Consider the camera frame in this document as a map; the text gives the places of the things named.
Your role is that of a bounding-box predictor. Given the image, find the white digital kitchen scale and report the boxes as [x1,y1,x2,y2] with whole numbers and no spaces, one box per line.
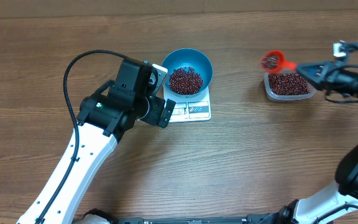
[163,86,211,123]

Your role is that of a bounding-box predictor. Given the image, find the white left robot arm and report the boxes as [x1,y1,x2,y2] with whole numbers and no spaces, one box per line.
[18,58,175,224]

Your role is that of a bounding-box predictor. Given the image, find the red beans in container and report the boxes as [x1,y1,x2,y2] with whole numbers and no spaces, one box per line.
[268,73,310,95]

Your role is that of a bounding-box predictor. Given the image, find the red beans in bowl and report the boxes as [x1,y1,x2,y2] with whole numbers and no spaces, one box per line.
[168,67,204,95]

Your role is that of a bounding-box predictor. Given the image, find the clear plastic bean container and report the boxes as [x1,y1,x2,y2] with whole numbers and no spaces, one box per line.
[264,69,317,102]

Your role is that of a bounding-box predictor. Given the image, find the teal blue bowl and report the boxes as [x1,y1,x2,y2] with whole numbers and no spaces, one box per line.
[162,49,214,98]

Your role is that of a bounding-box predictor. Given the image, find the red plastic measuring scoop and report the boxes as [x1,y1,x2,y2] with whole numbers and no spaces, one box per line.
[260,50,297,73]

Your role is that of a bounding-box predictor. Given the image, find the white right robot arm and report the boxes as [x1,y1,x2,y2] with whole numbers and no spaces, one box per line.
[263,60,358,223]

